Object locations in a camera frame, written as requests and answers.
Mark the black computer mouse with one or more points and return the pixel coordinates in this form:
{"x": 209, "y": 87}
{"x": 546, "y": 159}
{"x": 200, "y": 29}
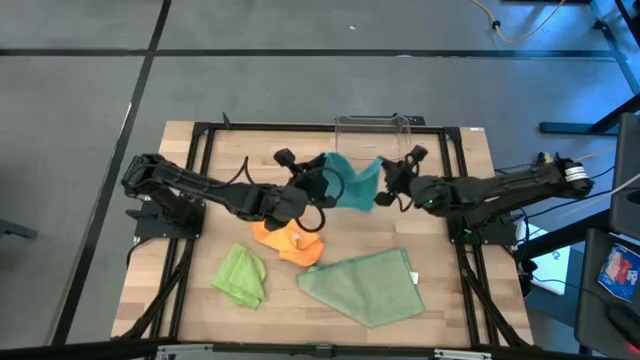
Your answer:
{"x": 625, "y": 322}

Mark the white paper sheet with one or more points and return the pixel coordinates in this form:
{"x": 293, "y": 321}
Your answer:
{"x": 552, "y": 265}

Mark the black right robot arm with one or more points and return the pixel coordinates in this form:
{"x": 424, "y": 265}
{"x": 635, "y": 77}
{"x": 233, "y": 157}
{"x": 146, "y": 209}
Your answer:
{"x": 500, "y": 187}

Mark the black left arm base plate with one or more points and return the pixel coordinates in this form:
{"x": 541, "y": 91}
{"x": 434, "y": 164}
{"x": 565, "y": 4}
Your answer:
{"x": 165, "y": 232}

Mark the black frame clip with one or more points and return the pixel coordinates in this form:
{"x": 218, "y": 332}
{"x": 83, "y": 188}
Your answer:
{"x": 226, "y": 120}

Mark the teal microfiber towel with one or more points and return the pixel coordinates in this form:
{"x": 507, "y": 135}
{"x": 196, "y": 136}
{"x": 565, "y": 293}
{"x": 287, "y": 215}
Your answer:
{"x": 355, "y": 192}

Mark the pale green microfiber towel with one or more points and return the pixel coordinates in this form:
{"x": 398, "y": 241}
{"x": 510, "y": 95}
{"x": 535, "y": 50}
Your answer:
{"x": 365, "y": 290}

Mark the silver metal bracket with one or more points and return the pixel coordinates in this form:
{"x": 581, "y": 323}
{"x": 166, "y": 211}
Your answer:
{"x": 185, "y": 350}
{"x": 462, "y": 355}

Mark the black metal desk frame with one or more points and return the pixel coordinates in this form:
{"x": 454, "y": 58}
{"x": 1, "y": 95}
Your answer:
{"x": 620, "y": 60}

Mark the black aluminium table frame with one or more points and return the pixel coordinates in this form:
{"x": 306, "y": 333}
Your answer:
{"x": 250, "y": 126}

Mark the lime green microfiber towel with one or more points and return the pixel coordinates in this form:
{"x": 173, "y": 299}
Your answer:
{"x": 240, "y": 277}

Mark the dark grey cabinet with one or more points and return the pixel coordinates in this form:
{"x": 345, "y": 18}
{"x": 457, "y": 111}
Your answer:
{"x": 627, "y": 165}

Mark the black furniture foot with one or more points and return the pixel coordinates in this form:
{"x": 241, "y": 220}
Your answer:
{"x": 15, "y": 230}

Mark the black camera rig beam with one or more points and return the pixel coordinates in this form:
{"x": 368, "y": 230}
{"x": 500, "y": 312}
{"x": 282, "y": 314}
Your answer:
{"x": 75, "y": 350}

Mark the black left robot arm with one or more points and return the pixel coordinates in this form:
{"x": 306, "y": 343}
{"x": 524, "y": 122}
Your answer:
{"x": 200, "y": 185}

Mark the clear plastic bin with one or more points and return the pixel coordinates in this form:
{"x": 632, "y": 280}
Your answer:
{"x": 372, "y": 137}

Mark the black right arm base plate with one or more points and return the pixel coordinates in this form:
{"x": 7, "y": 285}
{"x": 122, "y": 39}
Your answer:
{"x": 502, "y": 237}

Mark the yellow power plug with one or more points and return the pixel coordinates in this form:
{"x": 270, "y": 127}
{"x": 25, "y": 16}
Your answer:
{"x": 545, "y": 157}

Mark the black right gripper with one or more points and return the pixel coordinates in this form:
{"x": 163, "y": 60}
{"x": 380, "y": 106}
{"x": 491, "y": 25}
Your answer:
{"x": 402, "y": 177}

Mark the blue red sticker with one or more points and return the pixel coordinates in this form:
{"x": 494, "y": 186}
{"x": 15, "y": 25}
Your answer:
{"x": 620, "y": 272}

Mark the orange microfiber towel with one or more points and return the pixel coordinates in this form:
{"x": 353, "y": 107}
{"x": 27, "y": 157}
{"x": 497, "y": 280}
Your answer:
{"x": 295, "y": 247}

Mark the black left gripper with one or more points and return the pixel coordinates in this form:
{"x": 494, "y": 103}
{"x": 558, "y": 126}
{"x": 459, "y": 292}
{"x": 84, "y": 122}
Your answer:
{"x": 312, "y": 182}

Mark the black metal desk leg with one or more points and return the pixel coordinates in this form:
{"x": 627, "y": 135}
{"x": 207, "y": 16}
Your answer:
{"x": 565, "y": 128}

